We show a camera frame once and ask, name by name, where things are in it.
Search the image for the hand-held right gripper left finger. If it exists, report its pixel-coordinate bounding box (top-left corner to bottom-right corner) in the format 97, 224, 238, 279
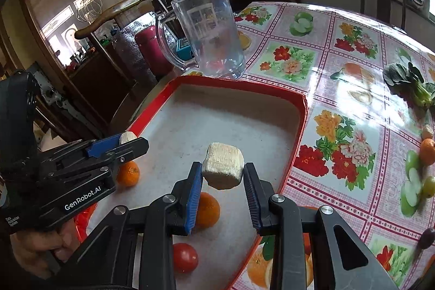
76, 161, 204, 290

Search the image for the blue box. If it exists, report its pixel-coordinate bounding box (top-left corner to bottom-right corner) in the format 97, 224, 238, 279
177, 38, 193, 61

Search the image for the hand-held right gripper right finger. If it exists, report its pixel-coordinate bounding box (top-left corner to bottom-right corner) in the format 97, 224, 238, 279
243, 161, 400, 290

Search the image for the green leafy vegetable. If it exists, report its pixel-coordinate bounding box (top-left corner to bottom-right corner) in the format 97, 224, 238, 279
383, 62, 435, 109

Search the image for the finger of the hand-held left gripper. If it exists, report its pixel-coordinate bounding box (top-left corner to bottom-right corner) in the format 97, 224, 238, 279
51, 137, 149, 182
42, 137, 122, 161

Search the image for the person's left hand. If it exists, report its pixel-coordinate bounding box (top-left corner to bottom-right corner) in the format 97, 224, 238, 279
10, 219, 79, 260

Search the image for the red thermos bottle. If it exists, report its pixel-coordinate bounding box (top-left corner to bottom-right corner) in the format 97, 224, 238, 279
134, 26, 170, 76

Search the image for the small yellow-green fruit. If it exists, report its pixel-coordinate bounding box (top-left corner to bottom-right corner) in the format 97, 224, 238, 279
422, 176, 435, 199

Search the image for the red white tray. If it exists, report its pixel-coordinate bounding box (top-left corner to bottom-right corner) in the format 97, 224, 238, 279
76, 76, 308, 290

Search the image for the red tomato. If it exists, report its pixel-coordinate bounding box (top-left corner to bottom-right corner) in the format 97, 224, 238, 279
173, 242, 199, 273

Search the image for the fruit flower print tablecloth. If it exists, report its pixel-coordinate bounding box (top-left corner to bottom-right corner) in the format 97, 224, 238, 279
184, 1, 435, 290

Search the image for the clear plastic pitcher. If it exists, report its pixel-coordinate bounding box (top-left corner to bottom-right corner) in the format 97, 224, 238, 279
156, 0, 246, 80

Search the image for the curved rail wooden chair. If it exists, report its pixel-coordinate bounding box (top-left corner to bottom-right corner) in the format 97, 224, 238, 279
74, 0, 167, 87

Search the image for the dark purple plum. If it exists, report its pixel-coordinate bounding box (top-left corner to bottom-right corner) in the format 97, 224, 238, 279
417, 228, 435, 250

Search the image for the orange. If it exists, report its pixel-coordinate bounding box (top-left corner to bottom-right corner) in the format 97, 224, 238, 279
419, 139, 435, 166
116, 161, 141, 188
195, 192, 221, 229

